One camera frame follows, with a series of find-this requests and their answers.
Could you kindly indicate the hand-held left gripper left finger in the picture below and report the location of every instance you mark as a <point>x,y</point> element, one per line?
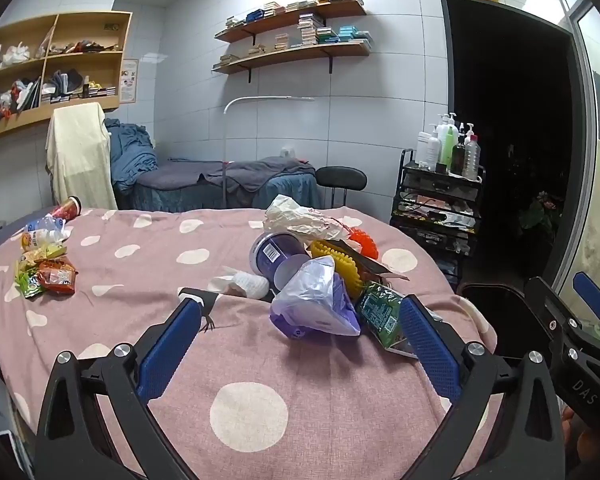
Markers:
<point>170,345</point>

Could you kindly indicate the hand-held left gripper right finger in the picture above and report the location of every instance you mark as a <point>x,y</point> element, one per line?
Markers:
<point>430,350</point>

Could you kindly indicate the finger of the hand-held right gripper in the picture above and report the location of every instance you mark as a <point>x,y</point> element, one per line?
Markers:
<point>542,300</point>
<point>592,295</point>

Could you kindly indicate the dark brown trash bin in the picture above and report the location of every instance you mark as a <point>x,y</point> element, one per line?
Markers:
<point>495,310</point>

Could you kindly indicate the white tissue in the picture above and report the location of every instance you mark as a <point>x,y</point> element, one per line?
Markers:
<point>247,284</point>

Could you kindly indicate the yellow foam fruit net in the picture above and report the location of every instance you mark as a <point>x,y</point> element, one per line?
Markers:
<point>342,267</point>

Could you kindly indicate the purple plastic bag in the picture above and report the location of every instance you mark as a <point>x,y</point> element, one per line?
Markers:
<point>315,305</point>

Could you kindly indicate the orange foam fruit net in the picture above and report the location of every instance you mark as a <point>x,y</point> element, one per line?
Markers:
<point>364,242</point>

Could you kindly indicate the white paper bag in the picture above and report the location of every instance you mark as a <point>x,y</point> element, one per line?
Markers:
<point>295,220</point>

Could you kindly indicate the person's right hand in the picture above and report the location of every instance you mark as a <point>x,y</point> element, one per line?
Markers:
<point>572,422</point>

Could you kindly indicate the pink polka dot blanket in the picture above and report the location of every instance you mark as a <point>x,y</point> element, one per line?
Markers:
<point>130,310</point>

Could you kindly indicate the potted plant with pink flower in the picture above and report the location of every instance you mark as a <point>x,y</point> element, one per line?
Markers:
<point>535,215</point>

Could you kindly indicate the black mesh cart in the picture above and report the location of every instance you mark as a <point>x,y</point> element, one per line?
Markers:
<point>430,240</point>

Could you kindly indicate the red snack packet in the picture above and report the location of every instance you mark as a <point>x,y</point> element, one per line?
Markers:
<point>55,277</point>

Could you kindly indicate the green yellow snack packet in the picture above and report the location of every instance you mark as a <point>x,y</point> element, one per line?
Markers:
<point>27,282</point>

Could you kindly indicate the crushed clear plastic bottle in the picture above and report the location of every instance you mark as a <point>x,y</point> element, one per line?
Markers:
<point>40,234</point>

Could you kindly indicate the red paper cup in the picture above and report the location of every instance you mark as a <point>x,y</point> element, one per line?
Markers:
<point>66,209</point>

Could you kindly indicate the group of toiletry bottles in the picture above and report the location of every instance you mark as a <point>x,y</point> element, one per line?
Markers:
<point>447,147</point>

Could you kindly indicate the blue covered massage bed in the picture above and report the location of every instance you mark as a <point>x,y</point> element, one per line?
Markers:
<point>280,192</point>

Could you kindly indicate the blue bedding pile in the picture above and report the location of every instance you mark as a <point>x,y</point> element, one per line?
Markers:
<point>130,155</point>

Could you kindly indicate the black stool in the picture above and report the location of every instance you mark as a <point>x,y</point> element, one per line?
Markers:
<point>340,177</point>

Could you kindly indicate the grey blanket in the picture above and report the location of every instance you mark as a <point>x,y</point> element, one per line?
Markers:
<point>260,170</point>

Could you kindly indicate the white floor lamp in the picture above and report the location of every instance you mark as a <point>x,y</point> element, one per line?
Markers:
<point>225,150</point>

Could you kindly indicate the cream towel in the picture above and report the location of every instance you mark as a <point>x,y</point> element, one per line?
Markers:
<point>80,155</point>

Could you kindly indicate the row of small boxes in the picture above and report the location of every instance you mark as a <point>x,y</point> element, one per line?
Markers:
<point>100,92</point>

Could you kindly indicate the wooden cubby shelf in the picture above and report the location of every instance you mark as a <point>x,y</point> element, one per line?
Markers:
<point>25,119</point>

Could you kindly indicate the pile of colourful cloths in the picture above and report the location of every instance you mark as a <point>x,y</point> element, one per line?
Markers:
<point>85,46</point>

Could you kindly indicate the white plastic bags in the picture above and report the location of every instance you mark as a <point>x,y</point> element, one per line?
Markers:
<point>15,55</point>

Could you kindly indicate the wall poster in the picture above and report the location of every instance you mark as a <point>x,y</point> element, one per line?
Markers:
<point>129,82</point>

